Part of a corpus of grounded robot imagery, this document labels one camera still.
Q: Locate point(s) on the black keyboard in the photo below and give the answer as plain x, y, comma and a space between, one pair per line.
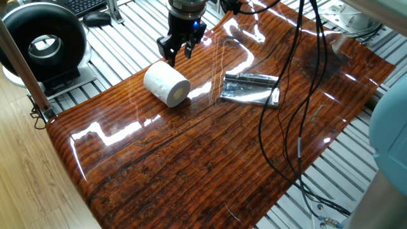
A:
82, 5

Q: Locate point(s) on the small metal bracket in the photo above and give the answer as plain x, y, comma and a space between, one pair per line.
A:
113, 9

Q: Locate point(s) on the chrome toilet paper holder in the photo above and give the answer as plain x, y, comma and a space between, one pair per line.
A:
248, 95

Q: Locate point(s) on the brown frame post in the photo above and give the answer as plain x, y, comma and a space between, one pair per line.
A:
23, 66

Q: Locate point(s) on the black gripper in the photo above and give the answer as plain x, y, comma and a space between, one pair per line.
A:
187, 28

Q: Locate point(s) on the aluminium plate with holes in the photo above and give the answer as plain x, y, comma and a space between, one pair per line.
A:
327, 11

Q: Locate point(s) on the glossy wood-grain mat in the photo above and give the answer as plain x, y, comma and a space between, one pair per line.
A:
190, 159

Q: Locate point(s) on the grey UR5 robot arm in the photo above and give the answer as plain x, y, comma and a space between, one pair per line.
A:
391, 133

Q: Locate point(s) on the black computer mouse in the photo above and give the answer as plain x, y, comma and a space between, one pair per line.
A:
97, 19

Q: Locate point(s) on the white towel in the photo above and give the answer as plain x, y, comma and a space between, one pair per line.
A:
162, 81

